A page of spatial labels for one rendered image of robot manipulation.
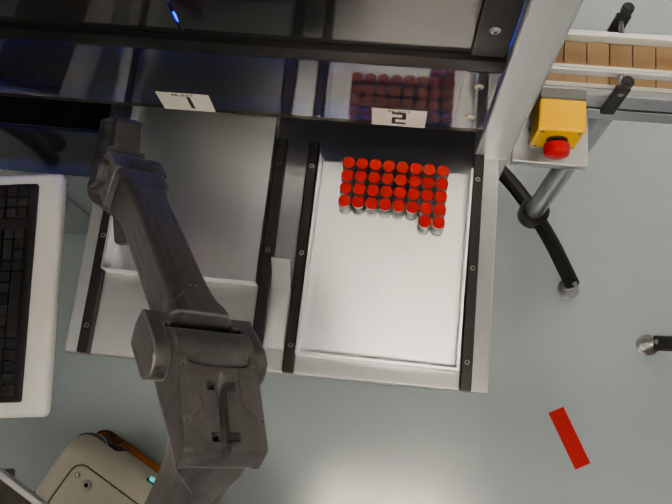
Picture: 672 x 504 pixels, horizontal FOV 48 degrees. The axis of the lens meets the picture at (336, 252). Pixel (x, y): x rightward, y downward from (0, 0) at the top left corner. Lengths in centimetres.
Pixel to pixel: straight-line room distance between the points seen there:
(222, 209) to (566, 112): 59
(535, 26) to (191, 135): 66
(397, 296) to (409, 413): 90
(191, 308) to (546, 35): 54
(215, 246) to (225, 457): 70
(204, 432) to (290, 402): 149
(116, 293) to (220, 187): 25
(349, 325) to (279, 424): 92
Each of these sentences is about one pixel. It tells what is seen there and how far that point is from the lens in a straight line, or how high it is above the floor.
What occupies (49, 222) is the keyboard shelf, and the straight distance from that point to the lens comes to 148.
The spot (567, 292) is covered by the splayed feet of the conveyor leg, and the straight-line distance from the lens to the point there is 220.
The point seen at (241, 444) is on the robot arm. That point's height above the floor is 147.
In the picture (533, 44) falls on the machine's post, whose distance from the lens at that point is 99.
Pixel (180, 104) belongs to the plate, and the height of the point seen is 101.
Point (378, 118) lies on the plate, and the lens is 120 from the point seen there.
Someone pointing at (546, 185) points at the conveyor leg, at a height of 37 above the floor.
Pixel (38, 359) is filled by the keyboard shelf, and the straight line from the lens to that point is 143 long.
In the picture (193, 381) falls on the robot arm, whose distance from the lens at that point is 65.
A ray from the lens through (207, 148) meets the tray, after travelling 135.
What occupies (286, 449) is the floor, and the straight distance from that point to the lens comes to 211.
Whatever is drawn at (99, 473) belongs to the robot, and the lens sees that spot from 193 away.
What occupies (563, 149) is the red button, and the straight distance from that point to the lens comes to 121.
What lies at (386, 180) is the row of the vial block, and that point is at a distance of 125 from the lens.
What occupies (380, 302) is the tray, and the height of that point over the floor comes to 88.
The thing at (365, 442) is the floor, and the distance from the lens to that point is 210.
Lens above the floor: 210
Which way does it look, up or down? 75 degrees down
